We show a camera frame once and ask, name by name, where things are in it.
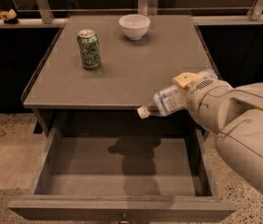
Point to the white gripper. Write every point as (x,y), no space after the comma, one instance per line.
(203,99)

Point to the white ceramic bowl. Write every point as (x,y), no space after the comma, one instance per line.
(134,26)

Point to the blue plastic water bottle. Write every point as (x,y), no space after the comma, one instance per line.
(171,99)

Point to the open grey top drawer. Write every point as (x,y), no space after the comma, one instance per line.
(151,178)

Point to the green soda can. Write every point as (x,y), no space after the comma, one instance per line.
(89,49)

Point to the grey cabinet with counter top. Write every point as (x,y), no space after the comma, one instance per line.
(130,73)

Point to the yellow object on ledge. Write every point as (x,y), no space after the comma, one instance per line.
(9,16)

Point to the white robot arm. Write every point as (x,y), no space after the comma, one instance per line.
(235,115)

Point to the metal drawer knob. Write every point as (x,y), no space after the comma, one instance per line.
(124,219)

